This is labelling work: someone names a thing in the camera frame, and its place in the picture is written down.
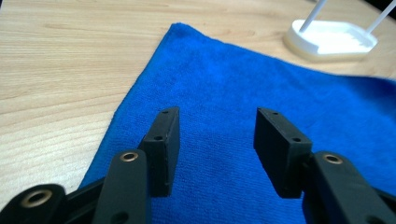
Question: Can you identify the blue microfibre cloth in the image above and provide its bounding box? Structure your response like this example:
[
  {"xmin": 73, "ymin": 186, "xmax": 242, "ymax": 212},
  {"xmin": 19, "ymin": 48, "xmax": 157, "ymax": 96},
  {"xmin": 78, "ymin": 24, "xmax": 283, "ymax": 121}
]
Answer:
[{"xmin": 78, "ymin": 21, "xmax": 396, "ymax": 224}]

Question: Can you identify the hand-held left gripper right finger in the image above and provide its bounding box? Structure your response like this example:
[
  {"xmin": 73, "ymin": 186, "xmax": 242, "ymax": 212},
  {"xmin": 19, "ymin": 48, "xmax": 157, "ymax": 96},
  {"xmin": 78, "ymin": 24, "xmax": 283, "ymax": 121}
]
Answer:
[{"xmin": 253, "ymin": 107, "xmax": 313, "ymax": 200}]

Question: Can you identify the white stand with thin rods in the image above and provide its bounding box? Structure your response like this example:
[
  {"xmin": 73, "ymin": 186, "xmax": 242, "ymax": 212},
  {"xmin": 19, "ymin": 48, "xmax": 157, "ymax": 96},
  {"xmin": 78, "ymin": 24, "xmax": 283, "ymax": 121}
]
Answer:
[{"xmin": 283, "ymin": 0, "xmax": 396, "ymax": 62}]

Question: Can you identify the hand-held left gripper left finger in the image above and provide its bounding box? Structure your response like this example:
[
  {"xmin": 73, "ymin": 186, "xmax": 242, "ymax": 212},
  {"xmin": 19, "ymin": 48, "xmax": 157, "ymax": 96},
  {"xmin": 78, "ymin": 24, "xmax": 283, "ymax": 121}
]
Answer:
[{"xmin": 137, "ymin": 105, "xmax": 181, "ymax": 198}]

